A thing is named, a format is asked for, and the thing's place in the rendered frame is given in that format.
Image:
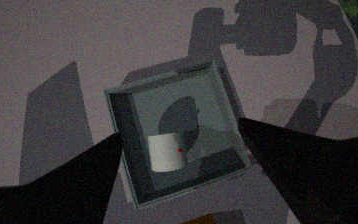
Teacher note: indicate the grey cylinder with two slots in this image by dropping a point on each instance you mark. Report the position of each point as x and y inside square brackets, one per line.
[167, 151]

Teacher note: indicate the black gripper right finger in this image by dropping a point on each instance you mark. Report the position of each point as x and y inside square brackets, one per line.
[316, 176]

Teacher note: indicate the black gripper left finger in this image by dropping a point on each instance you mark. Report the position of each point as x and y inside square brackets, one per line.
[77, 192]

